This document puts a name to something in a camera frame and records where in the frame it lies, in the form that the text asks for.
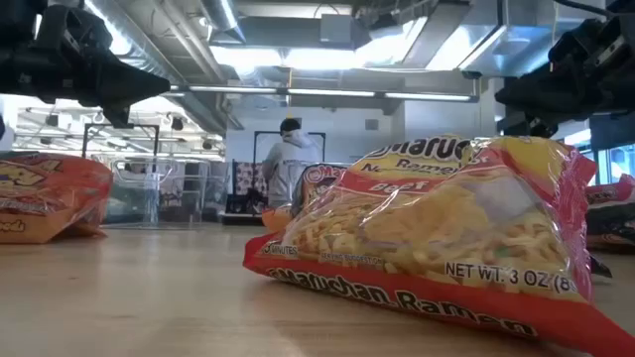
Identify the orange Saucy Noods packet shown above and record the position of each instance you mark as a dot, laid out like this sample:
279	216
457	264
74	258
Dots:
320	186
44	193

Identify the Maruchan beef ramen packet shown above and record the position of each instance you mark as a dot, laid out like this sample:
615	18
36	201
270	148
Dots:
612	188
446	238

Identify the black Fire noodle packet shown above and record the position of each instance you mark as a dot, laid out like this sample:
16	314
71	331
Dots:
600	267
612	220

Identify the black metal station frame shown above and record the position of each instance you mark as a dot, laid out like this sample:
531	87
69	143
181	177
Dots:
121	125
265	132

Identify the person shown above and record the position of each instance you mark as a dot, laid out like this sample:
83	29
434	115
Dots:
290	158

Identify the long ceiling light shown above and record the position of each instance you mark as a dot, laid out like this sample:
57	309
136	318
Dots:
322	92

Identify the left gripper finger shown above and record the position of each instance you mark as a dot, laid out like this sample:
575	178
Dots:
118	118
114	82

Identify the dark background workstation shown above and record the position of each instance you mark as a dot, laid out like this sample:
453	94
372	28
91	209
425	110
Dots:
245	193

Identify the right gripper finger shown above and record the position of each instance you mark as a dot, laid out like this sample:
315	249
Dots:
555	89
526	128

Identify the silver air duct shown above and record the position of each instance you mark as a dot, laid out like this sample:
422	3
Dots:
149	49

